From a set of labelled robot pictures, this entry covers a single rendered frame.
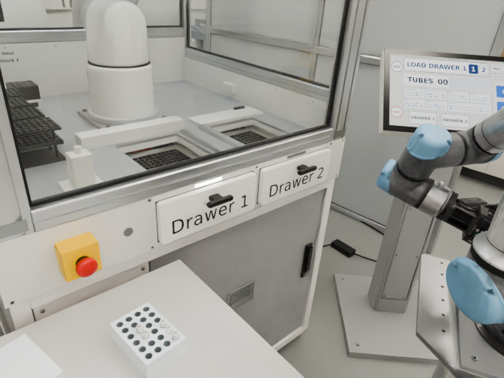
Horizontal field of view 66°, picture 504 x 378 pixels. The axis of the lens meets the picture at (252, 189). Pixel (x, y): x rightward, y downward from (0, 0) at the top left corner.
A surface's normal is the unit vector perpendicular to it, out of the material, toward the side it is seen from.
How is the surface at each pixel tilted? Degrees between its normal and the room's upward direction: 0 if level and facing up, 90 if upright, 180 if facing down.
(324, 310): 0
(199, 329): 0
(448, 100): 50
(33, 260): 90
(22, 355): 0
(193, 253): 90
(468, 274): 101
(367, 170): 90
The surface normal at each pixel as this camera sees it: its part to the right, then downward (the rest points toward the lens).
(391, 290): -0.06, 0.47
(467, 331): 0.02, -0.86
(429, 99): 0.00, -0.21
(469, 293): -0.96, 0.23
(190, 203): 0.66, 0.39
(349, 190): -0.68, 0.31
